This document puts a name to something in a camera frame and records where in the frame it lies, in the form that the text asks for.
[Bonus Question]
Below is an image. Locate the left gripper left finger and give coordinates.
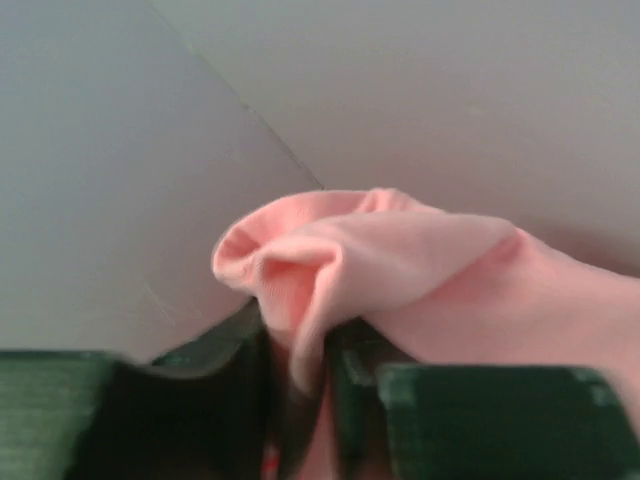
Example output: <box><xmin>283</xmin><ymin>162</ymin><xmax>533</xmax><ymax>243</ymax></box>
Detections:
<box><xmin>1</xmin><ymin>301</ymin><xmax>270</xmax><ymax>480</ymax></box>

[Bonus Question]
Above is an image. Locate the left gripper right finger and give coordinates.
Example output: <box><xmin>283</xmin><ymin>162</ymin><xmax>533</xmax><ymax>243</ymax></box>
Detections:
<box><xmin>326</xmin><ymin>320</ymin><xmax>639</xmax><ymax>479</ymax></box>

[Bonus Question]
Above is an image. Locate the pink t shirt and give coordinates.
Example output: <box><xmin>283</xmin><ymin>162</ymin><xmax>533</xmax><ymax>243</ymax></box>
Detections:
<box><xmin>210</xmin><ymin>187</ymin><xmax>640</xmax><ymax>480</ymax></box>

